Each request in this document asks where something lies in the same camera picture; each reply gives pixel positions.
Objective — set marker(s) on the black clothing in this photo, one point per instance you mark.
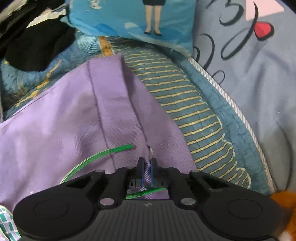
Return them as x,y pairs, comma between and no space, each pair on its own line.
34,51

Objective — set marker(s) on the purple hoodie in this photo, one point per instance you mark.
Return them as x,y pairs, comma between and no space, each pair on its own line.
69,115

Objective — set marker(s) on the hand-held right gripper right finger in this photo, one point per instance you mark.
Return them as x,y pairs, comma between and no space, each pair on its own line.
152,172

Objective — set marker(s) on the red panda plush toy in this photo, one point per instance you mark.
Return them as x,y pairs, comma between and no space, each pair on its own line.
284,204

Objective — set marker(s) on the green white checkered cloth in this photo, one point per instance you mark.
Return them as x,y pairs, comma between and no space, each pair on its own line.
5,220

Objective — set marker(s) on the blue cartoon print pillow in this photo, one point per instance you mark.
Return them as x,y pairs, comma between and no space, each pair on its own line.
115,20

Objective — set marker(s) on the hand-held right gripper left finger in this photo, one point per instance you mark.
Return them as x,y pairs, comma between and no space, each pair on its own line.
141,172

